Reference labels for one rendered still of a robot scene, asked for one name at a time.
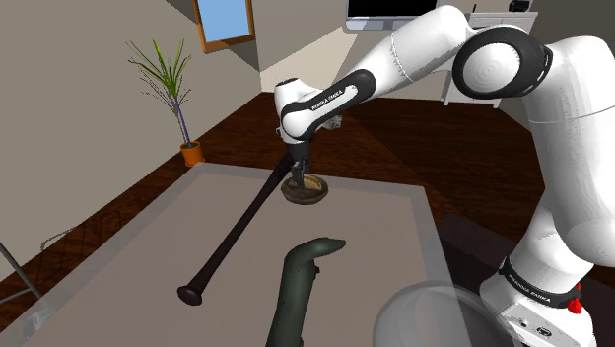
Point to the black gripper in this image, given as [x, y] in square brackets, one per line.
[299, 153]

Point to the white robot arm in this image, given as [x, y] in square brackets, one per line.
[567, 144]

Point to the yellow banana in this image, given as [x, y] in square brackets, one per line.
[314, 182]

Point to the brown bowl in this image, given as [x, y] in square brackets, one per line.
[307, 195]

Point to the black baseball bat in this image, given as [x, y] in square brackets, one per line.
[235, 238]

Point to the potted plant in orange pot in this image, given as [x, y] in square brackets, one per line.
[192, 153]

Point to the dark green curved figure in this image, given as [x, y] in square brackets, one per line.
[295, 288]

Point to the wood-framed window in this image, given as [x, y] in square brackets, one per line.
[225, 19]

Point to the black flat screen television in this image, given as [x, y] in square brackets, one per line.
[389, 9]

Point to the clear glass bowl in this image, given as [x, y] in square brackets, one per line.
[432, 317]

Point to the grey metal frame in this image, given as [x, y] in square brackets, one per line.
[19, 271]

